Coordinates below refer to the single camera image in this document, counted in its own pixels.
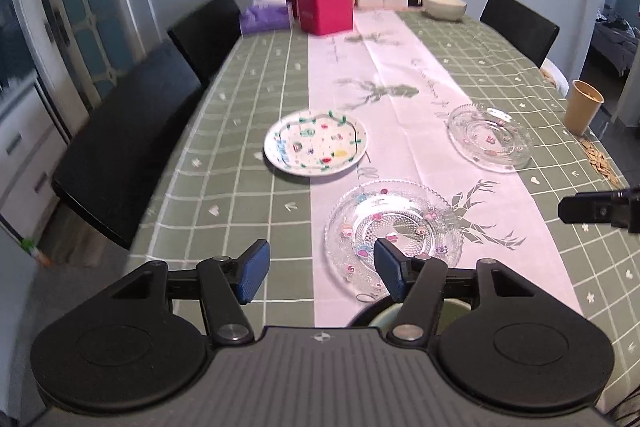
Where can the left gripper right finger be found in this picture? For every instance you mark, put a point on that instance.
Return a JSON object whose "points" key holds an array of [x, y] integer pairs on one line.
{"points": [[418, 284]]}

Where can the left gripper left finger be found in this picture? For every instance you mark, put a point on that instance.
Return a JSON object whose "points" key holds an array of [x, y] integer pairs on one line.
{"points": [[225, 286]]}

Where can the green ceramic bowl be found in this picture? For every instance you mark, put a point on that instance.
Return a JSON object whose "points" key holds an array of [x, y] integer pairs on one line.
{"points": [[382, 313]]}

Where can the glass plate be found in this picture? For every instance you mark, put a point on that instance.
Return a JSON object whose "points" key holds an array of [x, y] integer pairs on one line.
{"points": [[412, 217], [489, 138]]}

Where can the white fruity painted plate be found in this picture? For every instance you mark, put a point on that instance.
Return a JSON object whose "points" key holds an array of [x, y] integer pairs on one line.
{"points": [[313, 143]]}

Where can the brown paper cup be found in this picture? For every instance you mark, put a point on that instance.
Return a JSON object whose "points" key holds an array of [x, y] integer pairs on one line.
{"points": [[583, 103]]}

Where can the green checked tablecloth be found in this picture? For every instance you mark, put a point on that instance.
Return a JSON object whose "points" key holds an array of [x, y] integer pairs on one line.
{"points": [[401, 75]]}

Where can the white bag on chair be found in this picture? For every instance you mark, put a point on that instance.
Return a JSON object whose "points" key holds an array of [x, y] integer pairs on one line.
{"points": [[554, 76]]}

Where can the near left black chair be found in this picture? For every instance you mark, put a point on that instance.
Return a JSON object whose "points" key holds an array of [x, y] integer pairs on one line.
{"points": [[111, 169]]}

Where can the black chair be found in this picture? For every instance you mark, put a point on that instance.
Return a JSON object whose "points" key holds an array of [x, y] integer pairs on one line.
{"points": [[111, 169], [206, 36], [529, 32]]}

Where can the right black chair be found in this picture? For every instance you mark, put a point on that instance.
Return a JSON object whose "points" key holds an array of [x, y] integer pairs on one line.
{"points": [[529, 32]]}

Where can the white cabinet drawers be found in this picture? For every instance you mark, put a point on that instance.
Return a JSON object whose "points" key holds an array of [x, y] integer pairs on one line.
{"points": [[32, 142]]}

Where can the far left black chair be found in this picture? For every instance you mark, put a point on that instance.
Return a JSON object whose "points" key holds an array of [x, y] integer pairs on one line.
{"points": [[206, 36]]}

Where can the cream ceramic bowl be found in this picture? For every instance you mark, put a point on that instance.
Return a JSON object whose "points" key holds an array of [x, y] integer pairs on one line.
{"points": [[449, 10]]}

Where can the purple tissue box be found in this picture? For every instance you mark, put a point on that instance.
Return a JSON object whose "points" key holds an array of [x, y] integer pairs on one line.
{"points": [[264, 16]]}

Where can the pink box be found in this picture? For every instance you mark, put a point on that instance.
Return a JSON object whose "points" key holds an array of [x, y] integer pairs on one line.
{"points": [[325, 17]]}

